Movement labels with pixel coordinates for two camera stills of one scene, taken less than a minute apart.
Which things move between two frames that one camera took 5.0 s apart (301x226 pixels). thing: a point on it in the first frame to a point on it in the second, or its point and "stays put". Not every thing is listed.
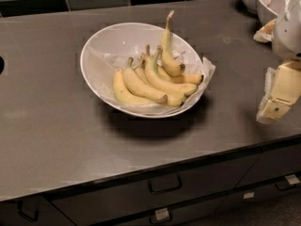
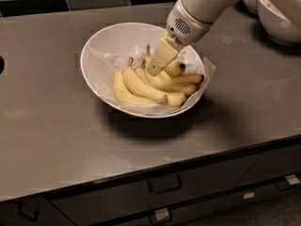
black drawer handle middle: x=167 y=189 stays put
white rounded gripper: x=288 y=35 to x=185 y=29
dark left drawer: x=35 y=211 stays put
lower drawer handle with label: x=161 y=217 stays put
